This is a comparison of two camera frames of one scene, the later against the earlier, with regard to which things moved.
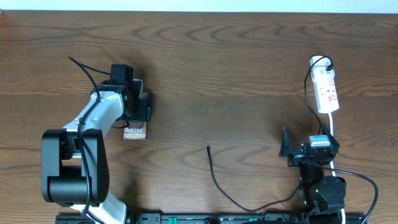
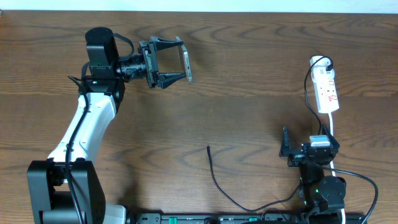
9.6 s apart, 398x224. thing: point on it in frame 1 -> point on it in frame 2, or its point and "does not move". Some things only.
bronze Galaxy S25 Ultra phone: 137,130 -> 187,64
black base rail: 212,218 does not move
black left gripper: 145,112 -> 152,66
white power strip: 323,73 does not move
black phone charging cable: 233,201 does not move
